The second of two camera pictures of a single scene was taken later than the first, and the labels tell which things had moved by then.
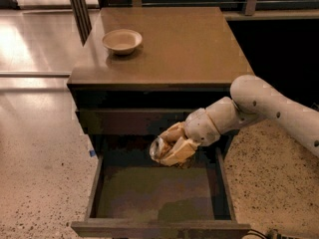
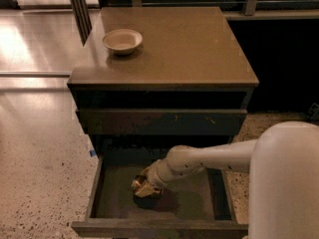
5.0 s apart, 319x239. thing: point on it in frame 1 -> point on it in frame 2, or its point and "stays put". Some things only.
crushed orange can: x=157 y=147 -> x=138 y=181
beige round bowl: x=122 y=42 stays put
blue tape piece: x=92 y=152 stays put
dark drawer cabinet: x=141 y=69 stays put
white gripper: x=201 y=127 -> x=154 y=176
